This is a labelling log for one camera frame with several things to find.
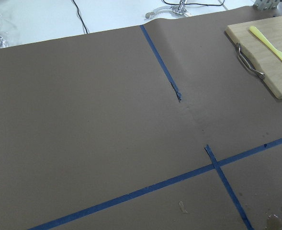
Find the bamboo cutting board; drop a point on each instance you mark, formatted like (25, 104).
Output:
(258, 54)

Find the aluminium frame post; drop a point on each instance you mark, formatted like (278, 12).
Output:
(264, 5)

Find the yellow plastic knife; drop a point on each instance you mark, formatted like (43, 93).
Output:
(254, 30)

